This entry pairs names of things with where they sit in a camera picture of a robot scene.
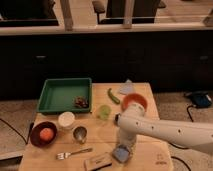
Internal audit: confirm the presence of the small metal cup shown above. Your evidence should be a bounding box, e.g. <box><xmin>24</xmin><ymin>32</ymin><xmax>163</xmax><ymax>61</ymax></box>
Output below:
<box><xmin>73</xmin><ymin>126</ymin><xmax>87</xmax><ymax>144</ymax></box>

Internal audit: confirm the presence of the wooden block eraser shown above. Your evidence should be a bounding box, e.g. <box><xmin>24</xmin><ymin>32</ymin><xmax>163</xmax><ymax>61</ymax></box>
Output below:
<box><xmin>84</xmin><ymin>152</ymin><xmax>112</xmax><ymax>171</ymax></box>

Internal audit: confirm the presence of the black cable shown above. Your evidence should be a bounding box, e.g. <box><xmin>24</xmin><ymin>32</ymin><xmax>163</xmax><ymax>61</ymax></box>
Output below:
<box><xmin>168</xmin><ymin>104</ymin><xmax>198</xmax><ymax>171</ymax></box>
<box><xmin>0</xmin><ymin>118</ymin><xmax>35</xmax><ymax>145</ymax></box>

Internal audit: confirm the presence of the black office chair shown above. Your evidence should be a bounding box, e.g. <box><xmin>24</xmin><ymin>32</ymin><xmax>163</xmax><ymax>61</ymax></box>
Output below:
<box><xmin>92</xmin><ymin>0</ymin><xmax>166</xmax><ymax>24</ymax></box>

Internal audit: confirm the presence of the clear plastic bag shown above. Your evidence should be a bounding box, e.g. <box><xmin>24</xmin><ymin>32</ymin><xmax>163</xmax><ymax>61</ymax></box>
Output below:
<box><xmin>118</xmin><ymin>79</ymin><xmax>135</xmax><ymax>95</ymax></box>

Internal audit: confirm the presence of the black cable left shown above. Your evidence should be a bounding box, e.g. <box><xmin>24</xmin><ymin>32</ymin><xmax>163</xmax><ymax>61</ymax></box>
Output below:
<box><xmin>0</xmin><ymin>118</ymin><xmax>35</xmax><ymax>145</ymax></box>

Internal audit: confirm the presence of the orange bowl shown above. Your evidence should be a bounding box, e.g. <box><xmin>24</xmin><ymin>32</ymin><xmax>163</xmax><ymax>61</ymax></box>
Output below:
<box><xmin>121</xmin><ymin>93</ymin><xmax>148</xmax><ymax>110</ymax></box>

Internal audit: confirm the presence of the white round container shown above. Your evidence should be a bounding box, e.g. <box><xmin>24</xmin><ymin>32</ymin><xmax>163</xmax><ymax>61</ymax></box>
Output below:
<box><xmin>58</xmin><ymin>112</ymin><xmax>75</xmax><ymax>130</ymax></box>

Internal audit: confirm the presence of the green plastic tray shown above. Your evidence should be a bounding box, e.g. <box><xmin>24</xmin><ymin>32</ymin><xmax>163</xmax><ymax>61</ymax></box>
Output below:
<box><xmin>37</xmin><ymin>78</ymin><xmax>92</xmax><ymax>114</ymax></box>

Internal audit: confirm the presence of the green chili pepper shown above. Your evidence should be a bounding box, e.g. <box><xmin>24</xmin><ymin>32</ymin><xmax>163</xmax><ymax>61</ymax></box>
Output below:
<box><xmin>107</xmin><ymin>88</ymin><xmax>120</xmax><ymax>105</ymax></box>

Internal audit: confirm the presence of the dark grapes bunch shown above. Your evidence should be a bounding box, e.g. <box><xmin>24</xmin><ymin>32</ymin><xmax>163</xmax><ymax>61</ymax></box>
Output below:
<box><xmin>74</xmin><ymin>97</ymin><xmax>88</xmax><ymax>108</ymax></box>

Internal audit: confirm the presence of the silver fork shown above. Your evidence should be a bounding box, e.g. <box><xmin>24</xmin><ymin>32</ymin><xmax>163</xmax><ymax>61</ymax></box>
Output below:
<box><xmin>56</xmin><ymin>148</ymin><xmax>93</xmax><ymax>160</ymax></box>

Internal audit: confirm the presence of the orange fruit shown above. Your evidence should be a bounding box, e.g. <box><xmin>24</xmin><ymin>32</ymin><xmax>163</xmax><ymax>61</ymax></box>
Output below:
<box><xmin>39</xmin><ymin>128</ymin><xmax>54</xmax><ymax>141</ymax></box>

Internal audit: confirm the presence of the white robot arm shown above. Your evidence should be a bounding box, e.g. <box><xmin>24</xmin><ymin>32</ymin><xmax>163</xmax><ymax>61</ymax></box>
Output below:
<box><xmin>117</xmin><ymin>102</ymin><xmax>213</xmax><ymax>155</ymax></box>

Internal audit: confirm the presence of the blue sponge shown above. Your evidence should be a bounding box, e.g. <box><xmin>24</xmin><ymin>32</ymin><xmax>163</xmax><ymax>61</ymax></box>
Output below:
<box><xmin>112</xmin><ymin>145</ymin><xmax>130</xmax><ymax>163</ymax></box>

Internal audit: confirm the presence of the dark red plate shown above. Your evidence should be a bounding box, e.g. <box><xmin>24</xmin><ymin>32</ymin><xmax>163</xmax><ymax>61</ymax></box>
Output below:
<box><xmin>30</xmin><ymin>121</ymin><xmax>57</xmax><ymax>147</ymax></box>

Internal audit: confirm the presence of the light green cup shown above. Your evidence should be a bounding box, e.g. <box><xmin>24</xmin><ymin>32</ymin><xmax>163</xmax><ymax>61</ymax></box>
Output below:
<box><xmin>98</xmin><ymin>105</ymin><xmax>111</xmax><ymax>120</ymax></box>

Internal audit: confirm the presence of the black cable right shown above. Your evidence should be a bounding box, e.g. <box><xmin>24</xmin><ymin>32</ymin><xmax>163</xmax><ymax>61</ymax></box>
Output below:
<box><xmin>168</xmin><ymin>104</ymin><xmax>198</xmax><ymax>171</ymax></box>

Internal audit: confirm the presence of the blue device on floor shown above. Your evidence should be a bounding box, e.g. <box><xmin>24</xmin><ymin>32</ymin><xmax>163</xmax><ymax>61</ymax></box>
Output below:
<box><xmin>185</xmin><ymin>92</ymin><xmax>212</xmax><ymax>108</ymax></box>

